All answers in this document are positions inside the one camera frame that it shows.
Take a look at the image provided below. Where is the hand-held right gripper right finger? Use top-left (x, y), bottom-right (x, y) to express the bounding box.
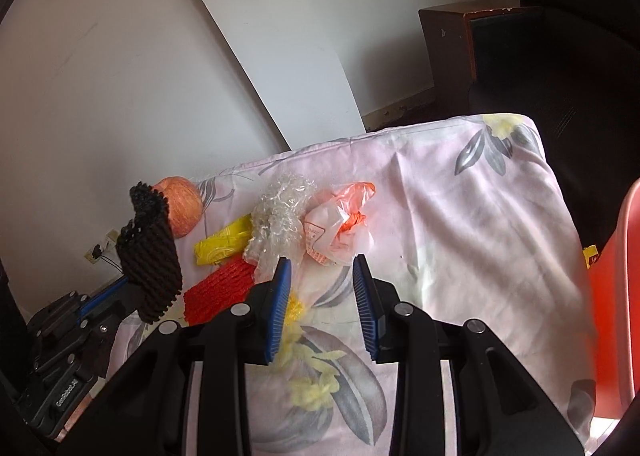
top-left (352, 255), bottom-right (586, 456)

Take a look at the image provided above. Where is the wall socket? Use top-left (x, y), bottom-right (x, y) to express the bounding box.
top-left (85, 231), bottom-right (121, 264)

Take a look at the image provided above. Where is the white board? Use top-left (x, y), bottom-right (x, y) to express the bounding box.
top-left (165, 0), bottom-right (368, 152)

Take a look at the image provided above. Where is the clear bubble wrap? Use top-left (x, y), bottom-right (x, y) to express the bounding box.
top-left (243, 172), bottom-right (319, 284)

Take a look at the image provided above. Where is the orange translucent plastic bag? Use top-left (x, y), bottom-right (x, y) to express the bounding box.
top-left (302, 181), bottom-right (377, 267)

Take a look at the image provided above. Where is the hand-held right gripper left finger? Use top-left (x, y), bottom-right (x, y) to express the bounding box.
top-left (57, 256), bottom-right (293, 456)

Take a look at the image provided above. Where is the yellow plastic bag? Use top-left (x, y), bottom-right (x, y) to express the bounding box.
top-left (194, 215), bottom-right (253, 267)

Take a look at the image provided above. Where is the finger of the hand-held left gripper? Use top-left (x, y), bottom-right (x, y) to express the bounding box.
top-left (77, 276), bottom-right (132, 321)
top-left (92, 286), bottom-right (147, 332)

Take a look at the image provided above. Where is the red apple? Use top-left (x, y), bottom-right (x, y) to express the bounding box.
top-left (152, 176), bottom-right (205, 238)

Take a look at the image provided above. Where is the floral pink tablecloth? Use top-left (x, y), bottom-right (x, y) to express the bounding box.
top-left (107, 112), bottom-right (598, 456)

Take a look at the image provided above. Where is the pink plastic bucket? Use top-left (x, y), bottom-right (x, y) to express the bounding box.
top-left (587, 176), bottom-right (640, 424)

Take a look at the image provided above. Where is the black armchair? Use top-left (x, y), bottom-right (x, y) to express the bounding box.
top-left (465, 0), bottom-right (640, 247)

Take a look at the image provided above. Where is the black foam net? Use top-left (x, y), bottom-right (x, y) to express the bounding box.
top-left (116, 182), bottom-right (183, 324)

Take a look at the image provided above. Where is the brown wooden cabinet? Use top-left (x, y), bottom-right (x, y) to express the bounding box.
top-left (419, 0), bottom-right (543, 112)

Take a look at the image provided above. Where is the red foam net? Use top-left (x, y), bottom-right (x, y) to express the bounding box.
top-left (182, 256), bottom-right (261, 327)

